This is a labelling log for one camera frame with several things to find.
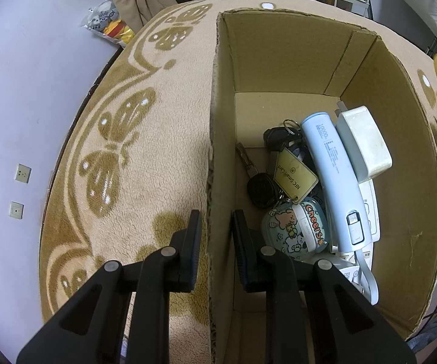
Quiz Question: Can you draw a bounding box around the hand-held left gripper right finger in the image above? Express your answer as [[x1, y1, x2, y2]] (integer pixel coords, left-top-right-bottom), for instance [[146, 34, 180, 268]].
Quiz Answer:
[[232, 209, 416, 364]]

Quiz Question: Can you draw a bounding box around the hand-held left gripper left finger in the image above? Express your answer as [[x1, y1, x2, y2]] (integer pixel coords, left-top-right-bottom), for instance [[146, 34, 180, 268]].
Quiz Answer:
[[15, 209, 203, 364]]

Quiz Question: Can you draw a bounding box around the cartoon earbud case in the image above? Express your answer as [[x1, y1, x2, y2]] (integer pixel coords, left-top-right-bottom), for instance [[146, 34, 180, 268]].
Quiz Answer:
[[261, 197, 329, 261]]

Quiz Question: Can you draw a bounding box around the bunch of keys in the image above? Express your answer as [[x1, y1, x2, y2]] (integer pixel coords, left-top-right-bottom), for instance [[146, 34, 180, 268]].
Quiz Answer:
[[235, 119, 318, 209]]

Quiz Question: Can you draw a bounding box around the beige key tag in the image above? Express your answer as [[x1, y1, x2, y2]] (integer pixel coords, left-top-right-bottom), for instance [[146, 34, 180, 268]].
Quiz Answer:
[[273, 147, 319, 203]]

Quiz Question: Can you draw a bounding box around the white remote with yellow button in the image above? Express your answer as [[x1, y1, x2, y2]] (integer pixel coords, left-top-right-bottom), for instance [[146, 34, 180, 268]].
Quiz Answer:
[[330, 244, 374, 296]]

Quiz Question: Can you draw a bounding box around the light blue power bank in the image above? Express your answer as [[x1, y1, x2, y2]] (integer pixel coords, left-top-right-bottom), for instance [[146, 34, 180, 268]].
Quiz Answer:
[[301, 112, 378, 306]]

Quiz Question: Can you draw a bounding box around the white power adapter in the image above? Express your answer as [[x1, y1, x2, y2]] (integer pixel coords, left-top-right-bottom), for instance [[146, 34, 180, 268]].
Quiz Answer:
[[334, 100, 394, 183]]

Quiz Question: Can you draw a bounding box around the cardboard box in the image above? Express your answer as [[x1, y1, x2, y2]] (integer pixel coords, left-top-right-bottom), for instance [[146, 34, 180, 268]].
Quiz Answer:
[[205, 8, 437, 364]]

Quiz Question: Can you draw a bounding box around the tan flower printed blanket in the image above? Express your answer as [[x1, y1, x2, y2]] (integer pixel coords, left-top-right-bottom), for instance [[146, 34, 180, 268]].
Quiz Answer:
[[38, 0, 437, 345]]

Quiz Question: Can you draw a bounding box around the grey-blue clothing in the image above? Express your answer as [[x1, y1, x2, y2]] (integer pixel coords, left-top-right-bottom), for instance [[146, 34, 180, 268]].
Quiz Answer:
[[408, 307, 437, 353]]

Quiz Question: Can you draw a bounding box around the bag of plush toys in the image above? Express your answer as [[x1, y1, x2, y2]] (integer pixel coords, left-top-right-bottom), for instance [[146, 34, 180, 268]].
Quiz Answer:
[[78, 0, 136, 48]]

